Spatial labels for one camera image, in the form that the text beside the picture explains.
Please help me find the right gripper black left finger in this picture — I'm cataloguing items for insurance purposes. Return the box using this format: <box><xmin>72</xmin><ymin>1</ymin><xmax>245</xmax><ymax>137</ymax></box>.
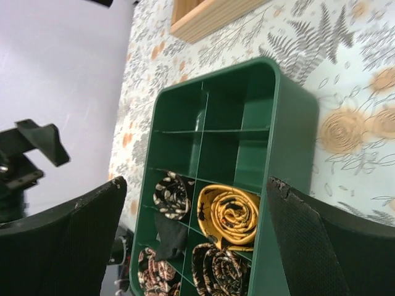
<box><xmin>1</xmin><ymin>176</ymin><xmax>127</xmax><ymax>295</ymax></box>

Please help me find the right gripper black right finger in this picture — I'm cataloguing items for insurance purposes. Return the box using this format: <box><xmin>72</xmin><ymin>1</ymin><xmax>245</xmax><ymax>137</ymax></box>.
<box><xmin>267</xmin><ymin>176</ymin><xmax>394</xmax><ymax>295</ymax></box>

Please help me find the yellow rolled tie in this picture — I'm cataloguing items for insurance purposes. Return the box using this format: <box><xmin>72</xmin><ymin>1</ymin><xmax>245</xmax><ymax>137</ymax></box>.
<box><xmin>197</xmin><ymin>184</ymin><xmax>260</xmax><ymax>252</ymax></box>

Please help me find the black gold paisley rolled tie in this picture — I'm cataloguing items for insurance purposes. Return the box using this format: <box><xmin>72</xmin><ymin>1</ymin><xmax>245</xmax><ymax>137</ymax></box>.
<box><xmin>191</xmin><ymin>243</ymin><xmax>251</xmax><ymax>296</ymax></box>

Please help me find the black folded cloth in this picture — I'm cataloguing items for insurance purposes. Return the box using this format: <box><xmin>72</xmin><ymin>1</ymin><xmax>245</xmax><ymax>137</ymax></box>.
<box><xmin>154</xmin><ymin>213</ymin><xmax>188</xmax><ymax>262</ymax></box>

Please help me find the black white patterned rolled tie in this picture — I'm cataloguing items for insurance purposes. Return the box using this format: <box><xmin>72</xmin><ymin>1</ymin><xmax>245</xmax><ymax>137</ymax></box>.
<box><xmin>153</xmin><ymin>171</ymin><xmax>195</xmax><ymax>220</ymax></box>

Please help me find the green divided organizer box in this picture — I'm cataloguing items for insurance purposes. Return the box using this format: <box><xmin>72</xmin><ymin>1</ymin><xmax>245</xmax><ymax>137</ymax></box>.
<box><xmin>130</xmin><ymin>57</ymin><xmax>319</xmax><ymax>295</ymax></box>

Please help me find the floral tablecloth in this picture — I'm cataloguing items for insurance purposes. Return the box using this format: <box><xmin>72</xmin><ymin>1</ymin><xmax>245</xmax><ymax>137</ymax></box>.
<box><xmin>109</xmin><ymin>1</ymin><xmax>394</xmax><ymax>228</ymax></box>

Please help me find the wooden tray base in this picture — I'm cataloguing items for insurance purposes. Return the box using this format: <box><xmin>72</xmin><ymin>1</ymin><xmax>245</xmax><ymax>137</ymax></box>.
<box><xmin>170</xmin><ymin>0</ymin><xmax>266</xmax><ymax>44</ymax></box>

